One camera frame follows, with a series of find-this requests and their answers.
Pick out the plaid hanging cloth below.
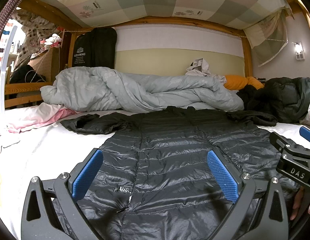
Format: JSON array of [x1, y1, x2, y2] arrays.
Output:
[[11, 8, 61, 68]]

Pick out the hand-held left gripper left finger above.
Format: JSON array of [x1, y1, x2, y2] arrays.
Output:
[[21, 148, 104, 240]]

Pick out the grey-green duvet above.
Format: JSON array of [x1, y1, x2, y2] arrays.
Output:
[[40, 66, 244, 113]]

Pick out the white bed sheet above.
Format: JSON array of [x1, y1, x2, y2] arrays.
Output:
[[0, 105, 310, 240]]

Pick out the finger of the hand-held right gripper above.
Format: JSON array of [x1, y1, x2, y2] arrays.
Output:
[[299, 126, 310, 145], [269, 131, 297, 155]]

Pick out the grey-white garment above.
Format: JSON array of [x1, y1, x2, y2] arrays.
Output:
[[186, 57, 227, 81]]

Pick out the brown cabinet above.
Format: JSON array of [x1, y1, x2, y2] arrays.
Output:
[[29, 47, 71, 83]]

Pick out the black down jacket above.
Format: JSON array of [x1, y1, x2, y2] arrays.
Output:
[[60, 106, 304, 240]]

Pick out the checkered bunk mattress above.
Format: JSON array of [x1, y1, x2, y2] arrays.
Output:
[[29, 0, 294, 28]]

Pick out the dark bag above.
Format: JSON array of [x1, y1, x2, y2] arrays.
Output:
[[9, 64, 45, 84]]

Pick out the orange pillow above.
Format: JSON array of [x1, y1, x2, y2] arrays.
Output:
[[223, 75, 265, 91]]

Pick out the person's right hand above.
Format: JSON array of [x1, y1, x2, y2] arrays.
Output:
[[290, 187, 310, 221]]

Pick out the dark checked strap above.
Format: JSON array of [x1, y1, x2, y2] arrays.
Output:
[[0, 0, 30, 53]]

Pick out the black garment bag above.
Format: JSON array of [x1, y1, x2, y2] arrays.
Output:
[[71, 27, 118, 70]]

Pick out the pale checkered curtain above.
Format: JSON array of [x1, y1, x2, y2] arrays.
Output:
[[242, 6, 295, 67]]

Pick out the dark green padded jacket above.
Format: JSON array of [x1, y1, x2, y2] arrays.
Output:
[[236, 77, 310, 125]]

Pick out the wall lamp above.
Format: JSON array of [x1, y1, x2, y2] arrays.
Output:
[[292, 42, 306, 61]]

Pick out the white curved pole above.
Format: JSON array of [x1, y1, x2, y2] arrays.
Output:
[[0, 25, 18, 113]]

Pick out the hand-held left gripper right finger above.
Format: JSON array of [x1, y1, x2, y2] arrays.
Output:
[[206, 150, 290, 240]]

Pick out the wooden bunk bed frame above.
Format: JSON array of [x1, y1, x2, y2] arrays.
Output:
[[0, 0, 310, 114]]

